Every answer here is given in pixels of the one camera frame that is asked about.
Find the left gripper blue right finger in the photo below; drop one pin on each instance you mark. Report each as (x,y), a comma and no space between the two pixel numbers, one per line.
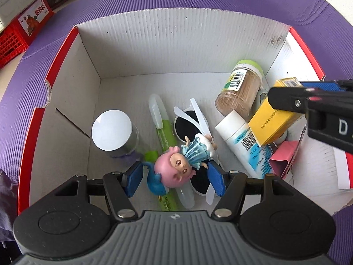
(230,186)

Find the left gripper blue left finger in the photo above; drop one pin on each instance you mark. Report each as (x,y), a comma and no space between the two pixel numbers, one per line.
(119,188)

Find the pink head doll figurine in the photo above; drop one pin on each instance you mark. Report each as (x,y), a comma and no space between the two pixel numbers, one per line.
(170,170)

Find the yellow small carton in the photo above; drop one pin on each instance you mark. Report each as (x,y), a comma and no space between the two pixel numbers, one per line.
(268,124)

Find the white blue tube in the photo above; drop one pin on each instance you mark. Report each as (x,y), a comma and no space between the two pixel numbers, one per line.
(240,139)

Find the silver cap small jar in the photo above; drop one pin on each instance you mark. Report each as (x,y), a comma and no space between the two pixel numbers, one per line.
(114,133)

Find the purple foam mat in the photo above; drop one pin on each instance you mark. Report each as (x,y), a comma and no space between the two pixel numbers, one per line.
(322,24)

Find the green lid toothpick jar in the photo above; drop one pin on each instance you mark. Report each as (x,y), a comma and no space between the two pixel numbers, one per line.
(241,88)

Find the red white cardboard box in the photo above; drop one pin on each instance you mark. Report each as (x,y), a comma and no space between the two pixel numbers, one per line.
(118,61)

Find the red plastic crate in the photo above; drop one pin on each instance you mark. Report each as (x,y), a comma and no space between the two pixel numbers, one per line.
(23,29)

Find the white frame sunglasses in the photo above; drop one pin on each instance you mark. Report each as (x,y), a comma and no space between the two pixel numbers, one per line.
(192,129)

